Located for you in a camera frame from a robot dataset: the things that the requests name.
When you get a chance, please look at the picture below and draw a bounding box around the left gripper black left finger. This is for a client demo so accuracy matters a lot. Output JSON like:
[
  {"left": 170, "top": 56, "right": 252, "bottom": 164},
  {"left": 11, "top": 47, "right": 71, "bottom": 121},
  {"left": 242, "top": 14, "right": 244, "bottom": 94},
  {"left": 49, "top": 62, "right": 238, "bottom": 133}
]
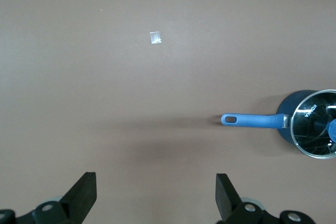
[{"left": 0, "top": 172, "right": 98, "bottom": 224}]

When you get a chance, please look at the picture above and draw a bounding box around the dark blue saucepan blue handle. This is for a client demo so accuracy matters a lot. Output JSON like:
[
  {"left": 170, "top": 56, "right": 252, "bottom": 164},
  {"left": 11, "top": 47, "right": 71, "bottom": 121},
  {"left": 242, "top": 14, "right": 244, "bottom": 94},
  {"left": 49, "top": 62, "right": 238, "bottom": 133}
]
[{"left": 220, "top": 89, "right": 336, "bottom": 159}]

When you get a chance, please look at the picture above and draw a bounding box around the glass lid blue knob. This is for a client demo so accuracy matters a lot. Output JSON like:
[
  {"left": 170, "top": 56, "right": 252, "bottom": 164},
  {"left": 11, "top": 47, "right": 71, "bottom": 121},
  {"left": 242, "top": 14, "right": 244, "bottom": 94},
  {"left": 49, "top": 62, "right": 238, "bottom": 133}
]
[{"left": 290, "top": 90, "right": 336, "bottom": 159}]

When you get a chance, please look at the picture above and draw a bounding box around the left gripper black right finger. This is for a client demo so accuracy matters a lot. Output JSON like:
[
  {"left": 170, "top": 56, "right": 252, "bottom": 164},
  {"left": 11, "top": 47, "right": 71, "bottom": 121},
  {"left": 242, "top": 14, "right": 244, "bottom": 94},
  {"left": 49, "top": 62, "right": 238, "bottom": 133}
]
[{"left": 215, "top": 173, "right": 317, "bottom": 224}]

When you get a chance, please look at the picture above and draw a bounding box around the small clear tape piece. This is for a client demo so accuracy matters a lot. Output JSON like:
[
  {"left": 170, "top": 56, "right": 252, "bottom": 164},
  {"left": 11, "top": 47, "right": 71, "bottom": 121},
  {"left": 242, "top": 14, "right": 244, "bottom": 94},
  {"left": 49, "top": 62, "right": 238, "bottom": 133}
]
[{"left": 149, "top": 31, "right": 162, "bottom": 45}]

